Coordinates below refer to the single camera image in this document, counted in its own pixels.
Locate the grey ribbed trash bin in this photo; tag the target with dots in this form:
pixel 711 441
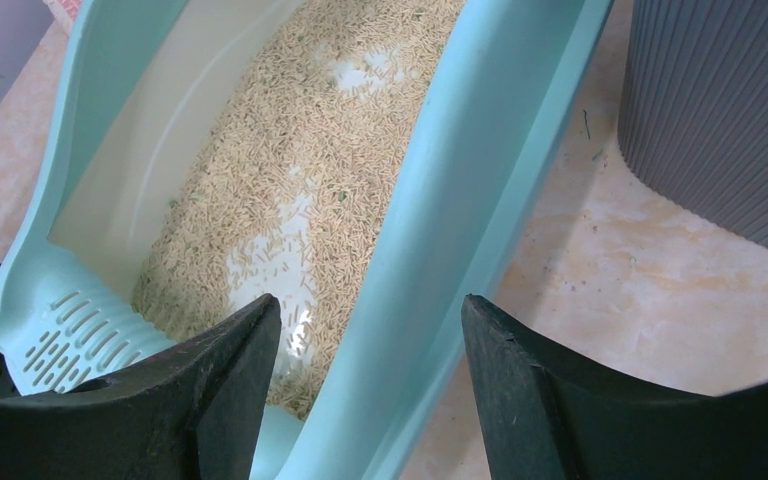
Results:
pixel 693 122

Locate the cream pink printed cloth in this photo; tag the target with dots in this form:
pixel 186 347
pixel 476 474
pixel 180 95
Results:
pixel 64 12

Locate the teal plastic litter box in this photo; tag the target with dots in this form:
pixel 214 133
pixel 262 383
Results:
pixel 141 81

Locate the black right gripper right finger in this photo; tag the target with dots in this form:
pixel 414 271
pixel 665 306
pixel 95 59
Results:
pixel 548 412

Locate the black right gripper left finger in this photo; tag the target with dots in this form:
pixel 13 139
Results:
pixel 192 411

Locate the beige cat litter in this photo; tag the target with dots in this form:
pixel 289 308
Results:
pixel 289 191

